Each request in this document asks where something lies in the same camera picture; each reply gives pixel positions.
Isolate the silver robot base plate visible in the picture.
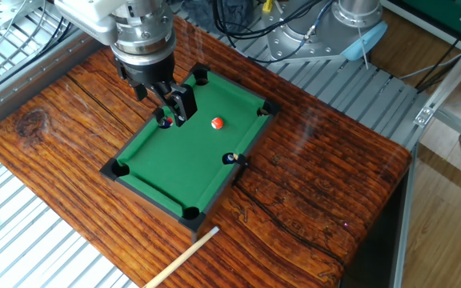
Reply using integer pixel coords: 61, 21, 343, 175
265, 0, 372, 64

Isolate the white cable tie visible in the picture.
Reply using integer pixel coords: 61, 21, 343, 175
357, 26, 371, 71

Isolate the wooden pool cue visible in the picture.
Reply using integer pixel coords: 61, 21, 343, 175
142, 226, 221, 288

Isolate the grey metal rail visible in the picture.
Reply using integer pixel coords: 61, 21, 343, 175
0, 30, 110, 141

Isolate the white wrist housing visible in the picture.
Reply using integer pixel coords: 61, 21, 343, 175
53, 0, 130, 46

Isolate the mini pool table, green felt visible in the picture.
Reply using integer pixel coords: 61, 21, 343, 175
99, 62, 283, 244

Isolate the base cable with metal connector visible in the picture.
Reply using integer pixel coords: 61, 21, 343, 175
248, 0, 338, 65

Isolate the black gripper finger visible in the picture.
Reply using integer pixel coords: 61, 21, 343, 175
127, 78, 149, 102
151, 81, 198, 128

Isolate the thick black cable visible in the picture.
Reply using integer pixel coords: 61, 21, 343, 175
213, 0, 327, 42
212, 0, 324, 41

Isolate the aluminium frame beam with bracket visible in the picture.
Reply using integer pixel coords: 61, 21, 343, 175
413, 26, 461, 139

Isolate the green panel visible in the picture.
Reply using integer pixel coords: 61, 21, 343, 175
398, 0, 461, 41

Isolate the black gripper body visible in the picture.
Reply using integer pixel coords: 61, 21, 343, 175
113, 50, 178, 88

